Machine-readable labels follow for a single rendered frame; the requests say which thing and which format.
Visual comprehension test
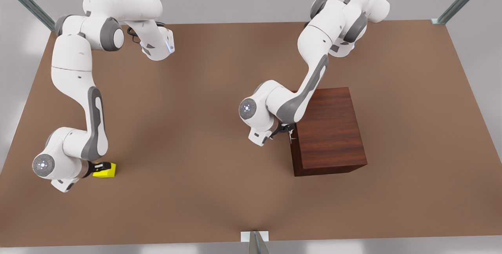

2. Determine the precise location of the dark wooden cabinet box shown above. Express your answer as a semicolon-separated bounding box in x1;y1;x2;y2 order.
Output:
289;87;368;177

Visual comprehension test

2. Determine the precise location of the yellow block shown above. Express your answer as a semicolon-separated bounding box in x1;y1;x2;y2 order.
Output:
93;163;117;178

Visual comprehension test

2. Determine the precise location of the black cable loop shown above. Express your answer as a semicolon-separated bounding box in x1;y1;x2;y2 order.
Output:
126;21;166;44

